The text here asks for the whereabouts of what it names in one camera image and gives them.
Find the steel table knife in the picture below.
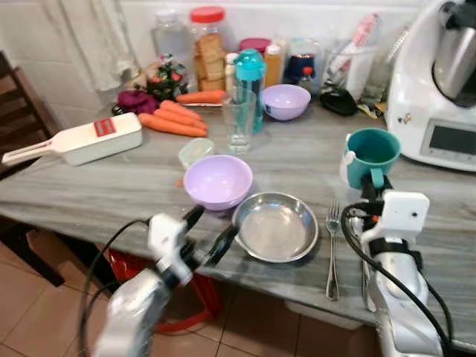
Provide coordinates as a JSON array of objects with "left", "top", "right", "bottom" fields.
[{"left": 348, "top": 216, "right": 378, "bottom": 313}]

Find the purple vegetable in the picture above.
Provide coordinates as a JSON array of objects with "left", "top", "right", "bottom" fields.
[{"left": 116, "top": 89, "right": 159, "bottom": 115}]

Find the teal water bottle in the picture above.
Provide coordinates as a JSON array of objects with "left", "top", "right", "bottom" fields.
[{"left": 234, "top": 48, "right": 267, "bottom": 135}]

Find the orange carrot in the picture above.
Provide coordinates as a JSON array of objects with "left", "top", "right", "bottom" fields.
[
  {"left": 158, "top": 100, "right": 203, "bottom": 124},
  {"left": 175, "top": 89, "right": 227, "bottom": 106},
  {"left": 138, "top": 112, "right": 208, "bottom": 139}
]

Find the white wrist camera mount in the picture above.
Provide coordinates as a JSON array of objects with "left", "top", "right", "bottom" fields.
[
  {"left": 147, "top": 213, "right": 187, "bottom": 266},
  {"left": 361, "top": 190, "right": 431, "bottom": 251}
]

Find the round steel plate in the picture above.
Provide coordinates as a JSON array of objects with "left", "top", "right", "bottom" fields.
[{"left": 232, "top": 192, "right": 320, "bottom": 264}]

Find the glass jar with dark contents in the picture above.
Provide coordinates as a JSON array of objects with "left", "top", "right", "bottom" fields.
[{"left": 284, "top": 37, "right": 325, "bottom": 87}]

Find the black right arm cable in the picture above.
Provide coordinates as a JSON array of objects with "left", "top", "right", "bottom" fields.
[{"left": 340, "top": 202, "right": 456, "bottom": 356}]

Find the small lilac plastic bowl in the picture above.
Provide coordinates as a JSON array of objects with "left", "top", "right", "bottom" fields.
[{"left": 261, "top": 83, "right": 312, "bottom": 122}]

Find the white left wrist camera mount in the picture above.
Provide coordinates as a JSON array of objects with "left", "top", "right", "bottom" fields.
[{"left": 147, "top": 213, "right": 187, "bottom": 266}]

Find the clear drinking glass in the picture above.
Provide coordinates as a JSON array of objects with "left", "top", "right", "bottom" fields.
[{"left": 221, "top": 92, "right": 258, "bottom": 155}]

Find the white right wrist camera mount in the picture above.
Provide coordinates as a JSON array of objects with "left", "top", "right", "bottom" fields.
[{"left": 361, "top": 190, "right": 431, "bottom": 251}]

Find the black pouch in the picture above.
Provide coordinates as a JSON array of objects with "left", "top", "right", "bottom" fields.
[{"left": 319, "top": 87, "right": 360, "bottom": 118}]

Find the dark wooden chair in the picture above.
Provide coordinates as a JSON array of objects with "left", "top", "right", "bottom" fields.
[{"left": 0, "top": 51, "right": 65, "bottom": 181}]

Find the small red-capped bottle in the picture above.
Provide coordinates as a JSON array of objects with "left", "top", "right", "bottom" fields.
[{"left": 299, "top": 66, "right": 318, "bottom": 95}]

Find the orange sauce bottle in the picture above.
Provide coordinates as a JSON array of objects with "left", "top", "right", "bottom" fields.
[{"left": 263, "top": 41, "right": 286, "bottom": 87}]

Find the teal mug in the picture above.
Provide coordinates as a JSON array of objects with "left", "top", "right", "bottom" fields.
[{"left": 341, "top": 128, "right": 402, "bottom": 190}]

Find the red-lidded jar of crackers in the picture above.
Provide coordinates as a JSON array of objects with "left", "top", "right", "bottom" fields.
[{"left": 189, "top": 6, "right": 228, "bottom": 92}]

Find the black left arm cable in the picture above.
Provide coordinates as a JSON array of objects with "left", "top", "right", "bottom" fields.
[{"left": 77, "top": 218, "right": 151, "bottom": 357}]

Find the pink-lidded container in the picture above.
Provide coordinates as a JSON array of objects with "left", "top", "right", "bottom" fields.
[{"left": 239, "top": 37, "right": 273, "bottom": 57}]

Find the large lilac plastic bowl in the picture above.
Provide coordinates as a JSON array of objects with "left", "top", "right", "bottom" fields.
[{"left": 183, "top": 154, "right": 254, "bottom": 214}]

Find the white kitchen food processor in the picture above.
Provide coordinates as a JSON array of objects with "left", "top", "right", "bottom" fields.
[{"left": 386, "top": 0, "right": 476, "bottom": 173}]

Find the small pale green lidded tub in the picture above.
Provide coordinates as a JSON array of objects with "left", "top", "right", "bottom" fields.
[{"left": 178, "top": 138, "right": 216, "bottom": 170}]

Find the white slicer with red label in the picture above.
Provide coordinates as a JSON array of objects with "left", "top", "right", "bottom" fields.
[{"left": 1, "top": 112, "right": 144, "bottom": 167}]

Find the red plastic stool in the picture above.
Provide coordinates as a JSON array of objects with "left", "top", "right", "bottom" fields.
[{"left": 107, "top": 248, "right": 223, "bottom": 334}]

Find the steel fork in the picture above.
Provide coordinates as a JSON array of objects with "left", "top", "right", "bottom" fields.
[{"left": 324, "top": 200, "right": 342, "bottom": 302}]

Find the clear plastic jar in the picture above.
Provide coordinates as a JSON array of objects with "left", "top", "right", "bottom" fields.
[{"left": 152, "top": 8, "right": 192, "bottom": 66}]

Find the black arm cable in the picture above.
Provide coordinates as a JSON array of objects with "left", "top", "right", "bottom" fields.
[
  {"left": 340, "top": 202, "right": 456, "bottom": 356},
  {"left": 77, "top": 218, "right": 151, "bottom": 357}
]

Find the red and white packet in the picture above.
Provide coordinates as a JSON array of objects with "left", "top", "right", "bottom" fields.
[{"left": 330, "top": 13, "right": 381, "bottom": 75}]

